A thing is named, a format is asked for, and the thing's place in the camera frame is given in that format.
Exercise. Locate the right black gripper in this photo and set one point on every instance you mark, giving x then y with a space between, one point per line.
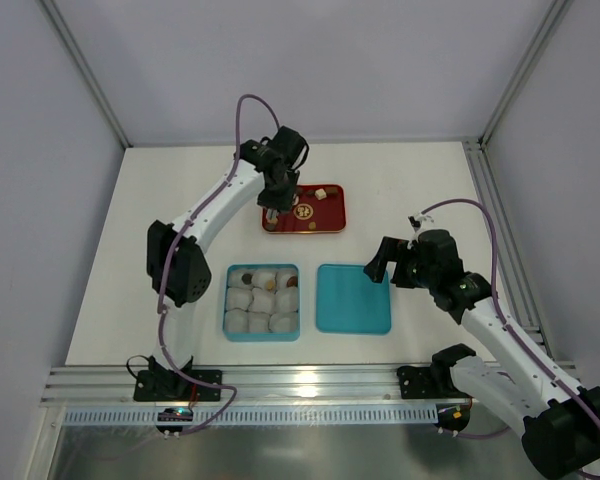
400 267

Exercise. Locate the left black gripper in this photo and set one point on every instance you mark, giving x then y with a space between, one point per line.
276 199

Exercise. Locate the dark round chocolate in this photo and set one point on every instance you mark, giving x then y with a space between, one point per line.
247 278

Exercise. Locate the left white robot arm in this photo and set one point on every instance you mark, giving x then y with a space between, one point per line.
176 255

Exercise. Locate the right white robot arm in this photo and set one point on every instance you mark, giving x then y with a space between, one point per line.
556 419

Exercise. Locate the cream white chocolate cube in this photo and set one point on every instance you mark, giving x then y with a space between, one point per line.
321 193

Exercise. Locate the red rectangular tray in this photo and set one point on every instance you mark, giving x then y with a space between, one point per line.
328 214

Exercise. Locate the teal box lid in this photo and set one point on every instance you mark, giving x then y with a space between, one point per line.
348 302

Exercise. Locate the teal box with paper cups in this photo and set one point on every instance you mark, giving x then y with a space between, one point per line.
252 314

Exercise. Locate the white slotted cable duct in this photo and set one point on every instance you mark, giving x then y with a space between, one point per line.
240 415

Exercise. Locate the aluminium mounting rail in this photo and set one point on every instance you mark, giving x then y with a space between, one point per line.
109 385

